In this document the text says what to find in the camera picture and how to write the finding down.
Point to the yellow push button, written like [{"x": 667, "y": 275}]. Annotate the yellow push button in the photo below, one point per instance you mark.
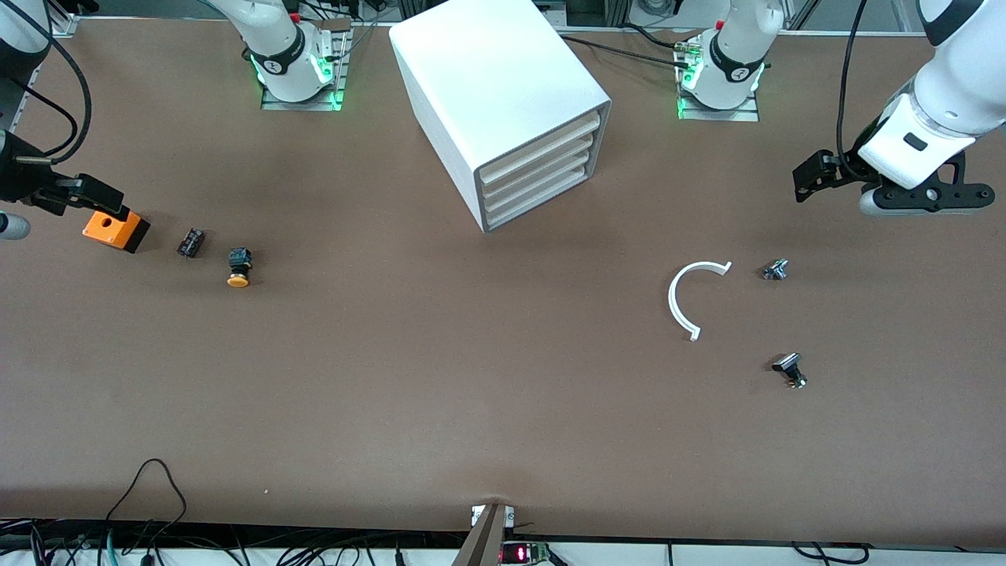
[{"x": 238, "y": 271}]

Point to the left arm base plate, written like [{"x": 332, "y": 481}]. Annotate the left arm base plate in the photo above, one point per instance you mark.
[{"x": 743, "y": 115}]

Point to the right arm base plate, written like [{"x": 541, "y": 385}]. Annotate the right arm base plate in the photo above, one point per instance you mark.
[{"x": 314, "y": 104}]

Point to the small black contact block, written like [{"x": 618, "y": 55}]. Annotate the small black contact block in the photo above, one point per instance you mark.
[{"x": 191, "y": 242}]

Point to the orange box with hole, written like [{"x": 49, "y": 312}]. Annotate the orange box with hole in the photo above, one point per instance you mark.
[{"x": 110, "y": 228}]

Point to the small silver metal part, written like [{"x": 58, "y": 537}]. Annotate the small silver metal part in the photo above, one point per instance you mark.
[{"x": 775, "y": 270}]

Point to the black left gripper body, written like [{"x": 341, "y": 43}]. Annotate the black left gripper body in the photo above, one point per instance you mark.
[{"x": 841, "y": 170}]

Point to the device with red display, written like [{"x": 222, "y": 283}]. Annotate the device with red display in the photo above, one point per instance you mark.
[{"x": 519, "y": 553}]

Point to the white curved plastic piece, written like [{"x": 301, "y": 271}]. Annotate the white curved plastic piece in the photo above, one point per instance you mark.
[{"x": 672, "y": 300}]

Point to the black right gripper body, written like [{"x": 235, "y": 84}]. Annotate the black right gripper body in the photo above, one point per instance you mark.
[{"x": 17, "y": 177}]

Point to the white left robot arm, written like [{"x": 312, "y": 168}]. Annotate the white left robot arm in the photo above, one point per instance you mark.
[{"x": 943, "y": 94}]

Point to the black left camera bracket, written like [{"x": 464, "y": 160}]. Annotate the black left camera bracket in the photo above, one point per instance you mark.
[{"x": 955, "y": 192}]

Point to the aluminium frame profile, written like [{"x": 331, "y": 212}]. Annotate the aluminium frame profile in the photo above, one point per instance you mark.
[{"x": 64, "y": 26}]

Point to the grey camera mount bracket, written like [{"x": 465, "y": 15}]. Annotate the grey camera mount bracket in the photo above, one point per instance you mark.
[{"x": 483, "y": 542}]

